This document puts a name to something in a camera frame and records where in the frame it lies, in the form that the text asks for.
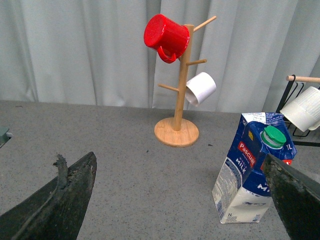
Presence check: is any grey curtain backdrop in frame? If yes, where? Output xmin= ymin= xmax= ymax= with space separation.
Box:
xmin=0 ymin=0 xmax=320 ymax=113

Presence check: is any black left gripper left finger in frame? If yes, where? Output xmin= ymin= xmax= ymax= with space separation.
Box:
xmin=0 ymin=152 xmax=97 ymax=240

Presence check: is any wooden mug tree stand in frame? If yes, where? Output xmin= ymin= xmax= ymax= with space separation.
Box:
xmin=154 ymin=15 xmax=217 ymax=148

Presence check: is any small white cup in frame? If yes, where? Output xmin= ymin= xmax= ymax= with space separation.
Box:
xmin=185 ymin=72 xmax=217 ymax=107

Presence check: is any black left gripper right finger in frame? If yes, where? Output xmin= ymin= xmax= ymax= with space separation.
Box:
xmin=263 ymin=154 xmax=320 ymax=240

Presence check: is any black wire mug rack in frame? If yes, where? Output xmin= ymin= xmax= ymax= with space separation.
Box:
xmin=276 ymin=74 xmax=320 ymax=147

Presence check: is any blue white milk carton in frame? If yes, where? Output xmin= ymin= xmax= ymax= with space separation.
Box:
xmin=212 ymin=112 xmax=297 ymax=224

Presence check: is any green metal object at edge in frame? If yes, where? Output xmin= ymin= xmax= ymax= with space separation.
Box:
xmin=0 ymin=126 xmax=13 ymax=147

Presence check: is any red enamel mug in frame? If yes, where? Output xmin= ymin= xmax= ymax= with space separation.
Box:
xmin=143 ymin=14 xmax=190 ymax=64

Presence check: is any cream ribbed hanging mug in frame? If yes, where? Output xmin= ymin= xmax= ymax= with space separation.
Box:
xmin=280 ymin=86 xmax=320 ymax=132

